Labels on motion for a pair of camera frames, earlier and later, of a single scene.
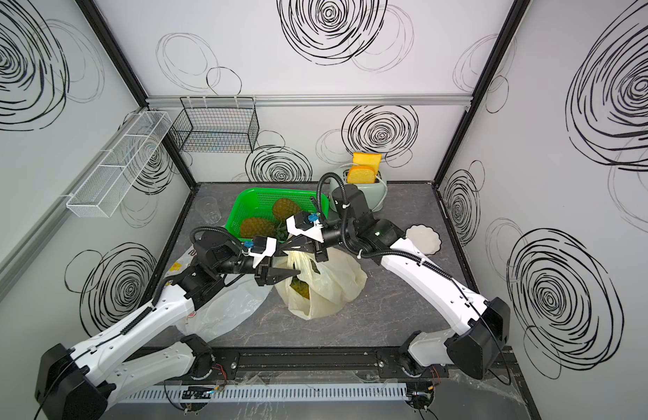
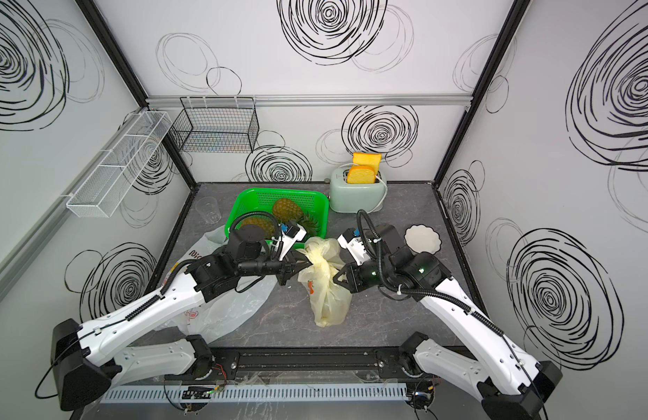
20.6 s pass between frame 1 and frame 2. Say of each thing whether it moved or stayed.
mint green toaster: stayed
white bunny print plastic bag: stayed
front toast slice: stayed
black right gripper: moved
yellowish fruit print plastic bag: moved
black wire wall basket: stayed
